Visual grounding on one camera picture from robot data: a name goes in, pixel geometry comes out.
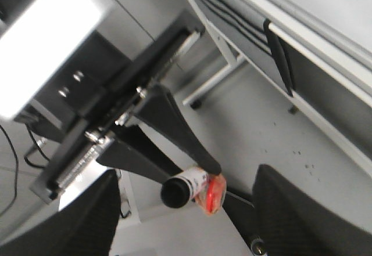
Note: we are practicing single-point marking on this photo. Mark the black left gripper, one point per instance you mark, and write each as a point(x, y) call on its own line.
point(84, 101)

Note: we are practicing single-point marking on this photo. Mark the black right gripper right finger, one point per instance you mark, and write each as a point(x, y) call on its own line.
point(292, 223)

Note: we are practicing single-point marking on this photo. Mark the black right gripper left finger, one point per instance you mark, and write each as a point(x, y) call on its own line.
point(86, 226)

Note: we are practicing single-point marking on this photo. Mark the white marker with red magnet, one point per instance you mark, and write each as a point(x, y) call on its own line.
point(208, 191)

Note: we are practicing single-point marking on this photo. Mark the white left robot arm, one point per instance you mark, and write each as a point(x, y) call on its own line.
point(39, 37)

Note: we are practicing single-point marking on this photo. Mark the white desk with metal legs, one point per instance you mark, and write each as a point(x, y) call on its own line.
point(247, 30)

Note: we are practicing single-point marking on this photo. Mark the white whiteboard with aluminium frame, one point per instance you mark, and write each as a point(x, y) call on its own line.
point(329, 42)

